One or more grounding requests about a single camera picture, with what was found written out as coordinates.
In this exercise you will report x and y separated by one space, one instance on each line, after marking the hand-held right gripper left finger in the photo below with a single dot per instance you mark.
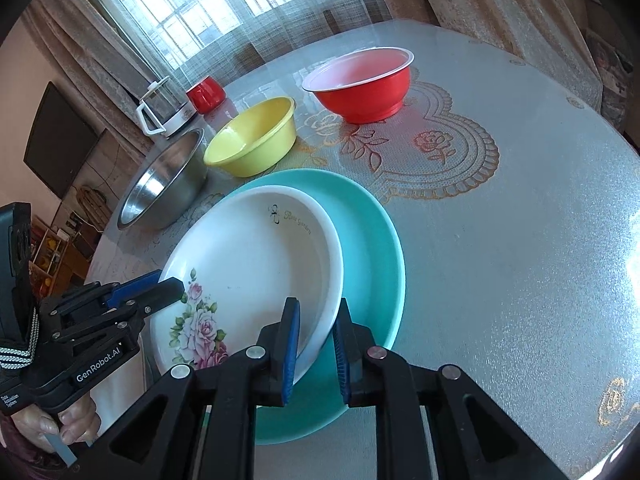
292 352

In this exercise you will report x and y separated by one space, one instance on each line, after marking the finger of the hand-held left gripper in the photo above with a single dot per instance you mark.
135 286
162 294

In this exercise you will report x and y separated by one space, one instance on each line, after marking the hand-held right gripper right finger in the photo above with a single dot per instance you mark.
341 355

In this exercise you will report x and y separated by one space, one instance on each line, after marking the white floral bowl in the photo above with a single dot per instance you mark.
240 270

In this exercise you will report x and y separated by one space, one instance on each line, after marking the teal plate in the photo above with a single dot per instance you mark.
370 260

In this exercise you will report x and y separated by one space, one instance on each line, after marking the red plastic bowl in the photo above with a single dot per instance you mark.
365 97

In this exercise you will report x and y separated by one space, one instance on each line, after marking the person's left hand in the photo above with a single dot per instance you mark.
75 422

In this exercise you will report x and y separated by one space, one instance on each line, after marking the wooden shelf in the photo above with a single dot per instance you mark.
47 255

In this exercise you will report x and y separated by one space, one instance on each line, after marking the stainless steel bowl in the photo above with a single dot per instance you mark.
160 180

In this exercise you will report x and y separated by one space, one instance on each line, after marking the black television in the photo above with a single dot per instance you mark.
57 140

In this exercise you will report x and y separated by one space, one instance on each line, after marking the white glass kettle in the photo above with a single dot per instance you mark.
170 110

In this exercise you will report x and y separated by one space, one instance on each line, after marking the yellow plastic bowl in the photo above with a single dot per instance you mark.
250 135

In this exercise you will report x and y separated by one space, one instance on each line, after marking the lace floral tablecloth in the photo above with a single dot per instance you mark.
500 260

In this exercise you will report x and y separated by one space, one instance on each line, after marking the red mug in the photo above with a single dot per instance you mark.
205 96

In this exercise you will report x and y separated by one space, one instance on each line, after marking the beige patterned curtain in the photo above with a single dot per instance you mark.
85 50
490 5

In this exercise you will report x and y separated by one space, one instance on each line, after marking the sheer white curtain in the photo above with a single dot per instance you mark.
280 25

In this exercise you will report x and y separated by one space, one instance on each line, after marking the patterned cushion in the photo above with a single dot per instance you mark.
612 75

